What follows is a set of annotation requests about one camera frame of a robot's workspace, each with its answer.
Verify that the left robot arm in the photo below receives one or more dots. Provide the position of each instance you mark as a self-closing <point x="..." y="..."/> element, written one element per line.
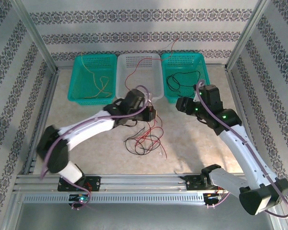
<point x="91" y="127"/>

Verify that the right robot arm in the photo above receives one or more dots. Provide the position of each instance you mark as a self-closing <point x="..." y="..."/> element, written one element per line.
<point x="240" y="148"/>

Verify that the teal plastic basket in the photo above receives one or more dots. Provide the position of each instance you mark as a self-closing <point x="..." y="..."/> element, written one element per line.
<point x="189" y="91"/>
<point x="86" y="72"/>

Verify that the white plastic basket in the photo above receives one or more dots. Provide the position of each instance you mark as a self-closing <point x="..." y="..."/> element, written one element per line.
<point x="144" y="76"/>

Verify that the small circuit board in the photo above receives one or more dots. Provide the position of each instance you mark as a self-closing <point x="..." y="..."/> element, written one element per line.
<point x="212" y="197"/>
<point x="80" y="198"/>

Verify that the grey metal sheet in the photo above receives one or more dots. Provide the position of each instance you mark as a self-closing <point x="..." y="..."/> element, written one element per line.
<point x="144" y="215"/>

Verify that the aluminium side rail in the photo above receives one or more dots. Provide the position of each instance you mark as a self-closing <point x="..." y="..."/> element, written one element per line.
<point x="44" y="110"/>
<point x="237" y="100"/>

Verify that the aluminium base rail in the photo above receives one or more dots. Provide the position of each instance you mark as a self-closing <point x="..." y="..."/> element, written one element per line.
<point x="144" y="183"/>

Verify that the aluminium rear rail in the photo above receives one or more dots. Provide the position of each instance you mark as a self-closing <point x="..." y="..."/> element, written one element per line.
<point x="66" y="68"/>

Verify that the aluminium frame post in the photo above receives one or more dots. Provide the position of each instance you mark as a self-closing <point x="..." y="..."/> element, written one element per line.
<point x="247" y="33"/>
<point x="36" y="36"/>

